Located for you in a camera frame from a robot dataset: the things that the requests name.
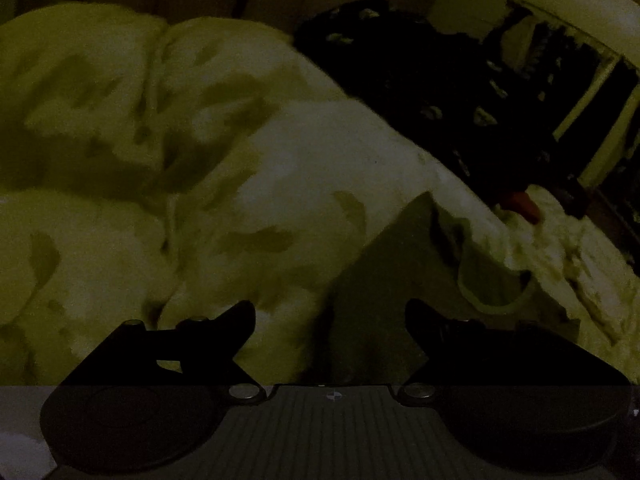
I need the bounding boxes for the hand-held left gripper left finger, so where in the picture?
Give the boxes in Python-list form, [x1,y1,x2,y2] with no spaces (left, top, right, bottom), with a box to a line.
[57,300,267,404]

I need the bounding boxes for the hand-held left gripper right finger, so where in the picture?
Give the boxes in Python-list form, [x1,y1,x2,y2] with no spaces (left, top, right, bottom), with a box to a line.
[395,299,631,404]

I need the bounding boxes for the green garment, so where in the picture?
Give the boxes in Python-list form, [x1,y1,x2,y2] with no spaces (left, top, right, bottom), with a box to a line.
[320,191,581,386]

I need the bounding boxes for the red object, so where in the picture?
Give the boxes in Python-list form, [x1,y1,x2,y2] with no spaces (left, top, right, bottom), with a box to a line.
[497,187,543,223]

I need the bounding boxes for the white leaf-print duvet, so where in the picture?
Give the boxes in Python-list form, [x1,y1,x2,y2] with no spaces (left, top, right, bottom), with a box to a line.
[0,2,640,386]

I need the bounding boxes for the dark patterned blanket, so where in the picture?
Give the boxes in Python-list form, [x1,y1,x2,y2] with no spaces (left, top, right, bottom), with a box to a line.
[295,0,591,211]

